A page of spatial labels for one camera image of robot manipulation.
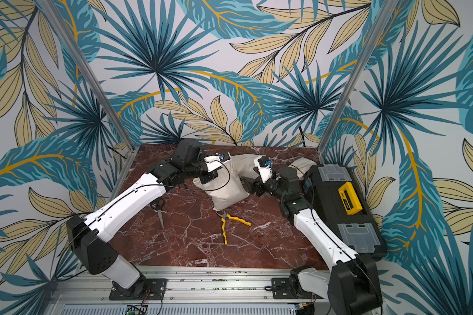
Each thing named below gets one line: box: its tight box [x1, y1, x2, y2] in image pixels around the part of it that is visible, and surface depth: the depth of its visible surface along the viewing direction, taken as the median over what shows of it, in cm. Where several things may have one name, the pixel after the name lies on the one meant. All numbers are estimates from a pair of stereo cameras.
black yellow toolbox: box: [304, 164, 388, 260], surface depth 79 cm
